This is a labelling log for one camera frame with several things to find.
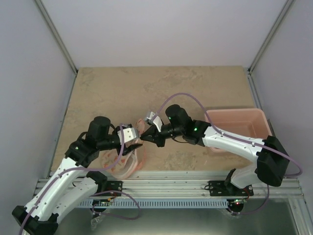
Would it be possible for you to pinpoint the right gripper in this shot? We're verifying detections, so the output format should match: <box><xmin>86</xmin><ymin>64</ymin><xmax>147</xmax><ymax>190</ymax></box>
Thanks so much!
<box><xmin>140</xmin><ymin>123</ymin><xmax>184</xmax><ymax>147</ymax></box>

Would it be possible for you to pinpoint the floral mesh laundry bag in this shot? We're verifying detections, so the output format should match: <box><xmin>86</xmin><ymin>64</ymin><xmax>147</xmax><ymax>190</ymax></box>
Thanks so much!
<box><xmin>100</xmin><ymin>118</ymin><xmax>149</xmax><ymax>181</ymax></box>

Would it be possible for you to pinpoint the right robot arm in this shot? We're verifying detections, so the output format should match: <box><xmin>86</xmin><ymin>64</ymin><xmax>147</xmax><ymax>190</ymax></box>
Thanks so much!
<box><xmin>140</xmin><ymin>104</ymin><xmax>290</xmax><ymax>195</ymax></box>

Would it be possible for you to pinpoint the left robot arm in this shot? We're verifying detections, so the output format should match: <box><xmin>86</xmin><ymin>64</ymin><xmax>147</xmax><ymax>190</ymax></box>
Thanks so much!
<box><xmin>12</xmin><ymin>116</ymin><xmax>140</xmax><ymax>235</ymax></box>

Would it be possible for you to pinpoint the pink plastic bin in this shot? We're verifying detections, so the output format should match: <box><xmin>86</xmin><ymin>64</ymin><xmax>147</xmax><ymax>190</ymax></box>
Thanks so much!
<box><xmin>206</xmin><ymin>108</ymin><xmax>272</xmax><ymax>139</ymax></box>

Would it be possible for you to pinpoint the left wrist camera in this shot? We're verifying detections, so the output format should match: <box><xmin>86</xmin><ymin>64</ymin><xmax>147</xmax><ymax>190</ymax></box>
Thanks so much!
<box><xmin>117</xmin><ymin>127</ymin><xmax>140</xmax><ymax>144</ymax></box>

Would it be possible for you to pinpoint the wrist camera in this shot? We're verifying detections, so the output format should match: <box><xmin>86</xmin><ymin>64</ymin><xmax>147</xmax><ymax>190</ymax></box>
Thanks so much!
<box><xmin>144</xmin><ymin>111</ymin><xmax>163</xmax><ymax>132</ymax></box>
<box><xmin>117</xmin><ymin>127</ymin><xmax>140</xmax><ymax>144</ymax></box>

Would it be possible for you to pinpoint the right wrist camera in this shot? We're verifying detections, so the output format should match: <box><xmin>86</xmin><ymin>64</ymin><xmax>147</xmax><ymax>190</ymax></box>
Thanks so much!
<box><xmin>144</xmin><ymin>111</ymin><xmax>163</xmax><ymax>132</ymax></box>

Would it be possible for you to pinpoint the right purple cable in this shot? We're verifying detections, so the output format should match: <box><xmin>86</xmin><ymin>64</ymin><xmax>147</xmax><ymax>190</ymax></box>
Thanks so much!
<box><xmin>151</xmin><ymin>93</ymin><xmax>303</xmax><ymax>216</ymax></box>

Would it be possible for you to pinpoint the purple cable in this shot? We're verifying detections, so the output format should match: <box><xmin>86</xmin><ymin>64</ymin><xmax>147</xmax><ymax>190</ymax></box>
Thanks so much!
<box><xmin>151</xmin><ymin>93</ymin><xmax>303</xmax><ymax>216</ymax></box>
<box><xmin>18</xmin><ymin>126</ymin><xmax>143</xmax><ymax>233</ymax></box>

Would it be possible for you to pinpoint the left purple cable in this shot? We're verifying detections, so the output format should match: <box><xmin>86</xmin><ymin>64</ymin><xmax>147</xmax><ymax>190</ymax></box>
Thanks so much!
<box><xmin>18</xmin><ymin>126</ymin><xmax>143</xmax><ymax>233</ymax></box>

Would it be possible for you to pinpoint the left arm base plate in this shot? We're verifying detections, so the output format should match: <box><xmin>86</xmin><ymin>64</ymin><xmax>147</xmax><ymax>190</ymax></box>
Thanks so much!
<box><xmin>95</xmin><ymin>181</ymin><xmax>123</xmax><ymax>197</ymax></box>

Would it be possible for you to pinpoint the slotted cable duct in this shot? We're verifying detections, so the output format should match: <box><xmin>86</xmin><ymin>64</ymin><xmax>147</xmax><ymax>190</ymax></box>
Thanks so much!
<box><xmin>75</xmin><ymin>198</ymin><xmax>244</xmax><ymax>209</ymax></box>

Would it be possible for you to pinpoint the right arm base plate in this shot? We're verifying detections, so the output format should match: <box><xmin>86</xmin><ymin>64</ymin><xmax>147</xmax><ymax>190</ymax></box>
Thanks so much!
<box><xmin>204</xmin><ymin>181</ymin><xmax>254</xmax><ymax>197</ymax></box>

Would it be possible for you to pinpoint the left corner post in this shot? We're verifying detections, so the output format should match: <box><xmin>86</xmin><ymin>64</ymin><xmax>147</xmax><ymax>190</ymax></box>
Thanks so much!
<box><xmin>34</xmin><ymin>0</ymin><xmax>78</xmax><ymax>76</ymax></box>

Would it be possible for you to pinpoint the corner post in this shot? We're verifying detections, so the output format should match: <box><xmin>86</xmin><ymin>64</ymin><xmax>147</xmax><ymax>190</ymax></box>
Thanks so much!
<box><xmin>34</xmin><ymin>0</ymin><xmax>78</xmax><ymax>76</ymax></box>
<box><xmin>247</xmin><ymin>0</ymin><xmax>295</xmax><ymax>76</ymax></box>

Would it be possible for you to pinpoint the right corner post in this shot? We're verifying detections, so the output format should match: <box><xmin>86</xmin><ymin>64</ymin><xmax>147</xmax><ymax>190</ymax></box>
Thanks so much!
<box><xmin>247</xmin><ymin>0</ymin><xmax>295</xmax><ymax>76</ymax></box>

